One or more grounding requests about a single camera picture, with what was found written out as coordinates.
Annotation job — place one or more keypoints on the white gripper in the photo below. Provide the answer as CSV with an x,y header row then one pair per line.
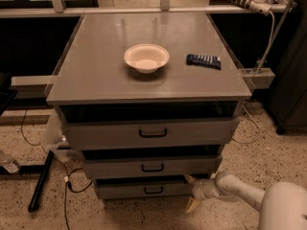
x,y
199,189

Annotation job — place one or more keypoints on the grey bottom drawer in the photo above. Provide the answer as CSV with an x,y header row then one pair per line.
x,y
115,188

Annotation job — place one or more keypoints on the grey drawer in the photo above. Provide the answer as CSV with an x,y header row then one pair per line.
x,y
115,188
145,167
150,133

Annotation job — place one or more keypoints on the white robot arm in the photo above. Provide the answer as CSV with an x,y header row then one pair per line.
x,y
283,206

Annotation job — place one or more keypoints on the grey middle drawer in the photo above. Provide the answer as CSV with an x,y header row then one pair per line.
x,y
145,167

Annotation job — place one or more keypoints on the grey drawer cabinet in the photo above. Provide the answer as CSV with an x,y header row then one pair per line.
x,y
94,83

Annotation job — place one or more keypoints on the grey top drawer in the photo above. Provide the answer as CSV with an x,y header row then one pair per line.
x,y
150,133

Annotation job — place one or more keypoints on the blue snack bar packet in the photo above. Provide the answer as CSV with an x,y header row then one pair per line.
x,y
204,61

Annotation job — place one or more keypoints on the dark cabinet at right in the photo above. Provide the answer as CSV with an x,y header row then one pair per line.
x,y
287,100

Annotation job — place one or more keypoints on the black floor bar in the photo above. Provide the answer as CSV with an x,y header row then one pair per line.
x,y
34,203

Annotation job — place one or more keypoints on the white power strip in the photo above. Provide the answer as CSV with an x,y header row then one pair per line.
x,y
246,1

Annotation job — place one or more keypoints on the grey metal rail frame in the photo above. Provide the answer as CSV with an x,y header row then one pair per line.
x,y
59,8

